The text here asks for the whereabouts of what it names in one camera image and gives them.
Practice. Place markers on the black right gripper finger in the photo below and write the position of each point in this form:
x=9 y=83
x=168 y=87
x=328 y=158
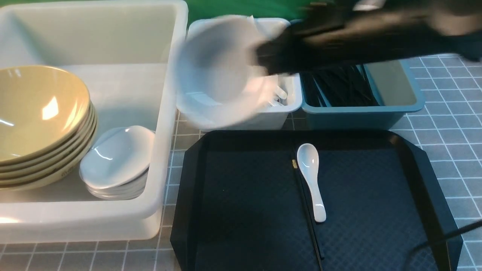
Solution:
x=279 y=55

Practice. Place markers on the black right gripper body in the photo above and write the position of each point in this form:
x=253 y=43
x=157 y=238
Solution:
x=349 y=32

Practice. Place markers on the white square dish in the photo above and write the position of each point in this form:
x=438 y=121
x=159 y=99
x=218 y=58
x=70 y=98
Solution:
x=218 y=80

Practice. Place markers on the white soup spoon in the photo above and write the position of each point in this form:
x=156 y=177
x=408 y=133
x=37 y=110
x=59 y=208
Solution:
x=308 y=162

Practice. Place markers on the black chopstick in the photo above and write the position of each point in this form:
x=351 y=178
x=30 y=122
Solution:
x=306 y=209

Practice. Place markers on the top yellow noodle bowl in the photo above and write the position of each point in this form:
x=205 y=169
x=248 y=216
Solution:
x=40 y=107

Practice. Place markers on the white spoon bin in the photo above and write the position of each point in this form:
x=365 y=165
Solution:
x=285 y=99

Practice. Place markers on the bundle of black chopsticks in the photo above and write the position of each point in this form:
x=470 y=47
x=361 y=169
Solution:
x=346 y=86

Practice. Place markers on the blue chopstick bin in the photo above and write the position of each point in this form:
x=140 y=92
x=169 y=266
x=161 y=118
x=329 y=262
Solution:
x=397 y=88

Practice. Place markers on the large white plastic bin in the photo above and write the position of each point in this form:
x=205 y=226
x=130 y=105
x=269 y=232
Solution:
x=121 y=49

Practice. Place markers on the black serving tray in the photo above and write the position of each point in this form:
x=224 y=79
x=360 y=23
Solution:
x=239 y=209

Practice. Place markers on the top white stacked dish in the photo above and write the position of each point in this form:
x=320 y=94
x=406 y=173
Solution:
x=119 y=156

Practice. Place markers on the white stacked dish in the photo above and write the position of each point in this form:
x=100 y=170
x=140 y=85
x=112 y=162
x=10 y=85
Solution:
x=119 y=156
x=134 y=183
x=127 y=194

